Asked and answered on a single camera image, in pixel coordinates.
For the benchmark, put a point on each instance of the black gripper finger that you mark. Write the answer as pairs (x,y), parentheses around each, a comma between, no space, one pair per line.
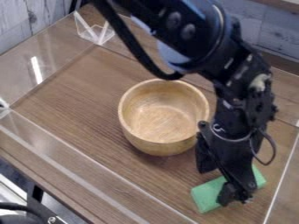
(205,162)
(232,193)

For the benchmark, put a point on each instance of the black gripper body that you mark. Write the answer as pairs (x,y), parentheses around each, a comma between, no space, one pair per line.
(237,137)

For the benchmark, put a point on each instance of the green foam block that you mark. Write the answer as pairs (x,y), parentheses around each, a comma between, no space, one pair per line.
(205,195)

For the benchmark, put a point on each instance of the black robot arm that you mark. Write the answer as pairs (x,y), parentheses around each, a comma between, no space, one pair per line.
(199,39)

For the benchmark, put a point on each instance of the wooden bowl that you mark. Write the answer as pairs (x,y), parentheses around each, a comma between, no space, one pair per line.
(158,113)

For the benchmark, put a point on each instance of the black table frame bracket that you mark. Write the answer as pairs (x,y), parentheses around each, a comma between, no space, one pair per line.
(51,210)

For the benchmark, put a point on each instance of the clear acrylic corner bracket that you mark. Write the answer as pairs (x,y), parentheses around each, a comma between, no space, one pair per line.
(97,34)

